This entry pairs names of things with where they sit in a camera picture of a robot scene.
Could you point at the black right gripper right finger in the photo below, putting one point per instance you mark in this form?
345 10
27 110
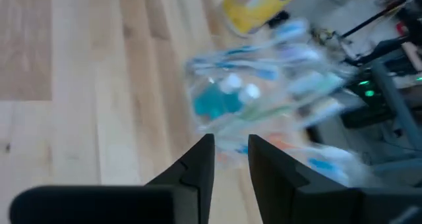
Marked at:
273 181

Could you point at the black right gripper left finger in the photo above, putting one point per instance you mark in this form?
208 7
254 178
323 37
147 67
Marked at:
198 171

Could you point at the green toothbrush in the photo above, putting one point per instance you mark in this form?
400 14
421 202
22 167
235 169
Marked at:
263 113

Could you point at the blue mouthwash bottle white cap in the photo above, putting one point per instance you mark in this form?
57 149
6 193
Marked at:
250 92
214 103

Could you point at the blue toothbrush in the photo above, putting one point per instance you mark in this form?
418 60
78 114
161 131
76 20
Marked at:
324 166
244 67
290 29

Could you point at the purple toothbrush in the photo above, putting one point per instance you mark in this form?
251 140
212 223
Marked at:
300 54

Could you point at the clear acrylic organizer box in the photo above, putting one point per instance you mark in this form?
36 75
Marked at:
211 118

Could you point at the yellow Lysol wipes canister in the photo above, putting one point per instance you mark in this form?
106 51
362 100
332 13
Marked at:
254 10

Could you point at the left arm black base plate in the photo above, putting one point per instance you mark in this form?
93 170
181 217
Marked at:
366 117

